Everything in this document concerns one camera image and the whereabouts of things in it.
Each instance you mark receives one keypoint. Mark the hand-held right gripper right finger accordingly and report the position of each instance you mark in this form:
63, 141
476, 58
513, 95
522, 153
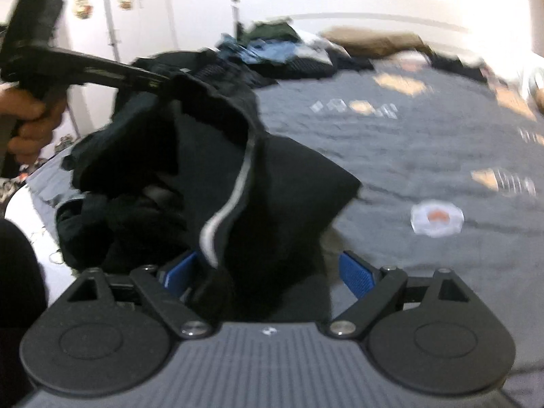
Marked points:
357, 272

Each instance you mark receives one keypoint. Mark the grey printed quilt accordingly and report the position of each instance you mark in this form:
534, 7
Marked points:
382, 144

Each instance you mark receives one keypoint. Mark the black t-shirt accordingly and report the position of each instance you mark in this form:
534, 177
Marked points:
276, 187

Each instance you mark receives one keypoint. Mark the pile of mixed clothes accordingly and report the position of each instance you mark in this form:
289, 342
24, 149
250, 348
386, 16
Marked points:
361, 19

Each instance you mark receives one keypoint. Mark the black dotted garment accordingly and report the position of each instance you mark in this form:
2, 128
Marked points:
314, 67

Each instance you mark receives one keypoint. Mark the white wardrobe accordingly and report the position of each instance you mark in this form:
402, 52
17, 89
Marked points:
127, 51

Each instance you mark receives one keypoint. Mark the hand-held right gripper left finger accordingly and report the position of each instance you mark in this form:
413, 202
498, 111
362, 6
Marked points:
180, 270

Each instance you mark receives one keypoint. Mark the tan coat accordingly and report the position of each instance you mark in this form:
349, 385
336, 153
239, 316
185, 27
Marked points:
374, 40

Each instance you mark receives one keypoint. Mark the person's left hand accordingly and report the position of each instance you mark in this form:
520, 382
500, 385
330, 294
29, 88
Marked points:
36, 127

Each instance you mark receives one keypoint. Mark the light blue shirt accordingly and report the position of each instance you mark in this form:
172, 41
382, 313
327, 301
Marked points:
267, 53

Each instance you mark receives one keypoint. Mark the blue denim garment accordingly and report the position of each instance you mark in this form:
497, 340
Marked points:
231, 44

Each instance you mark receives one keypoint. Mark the black stand on pole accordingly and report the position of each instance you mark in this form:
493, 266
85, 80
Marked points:
233, 2

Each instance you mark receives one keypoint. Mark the dark green garment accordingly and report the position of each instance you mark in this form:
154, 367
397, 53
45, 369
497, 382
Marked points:
272, 32

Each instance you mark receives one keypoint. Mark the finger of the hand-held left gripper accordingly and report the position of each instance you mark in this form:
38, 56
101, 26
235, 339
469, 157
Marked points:
102, 81
110, 66

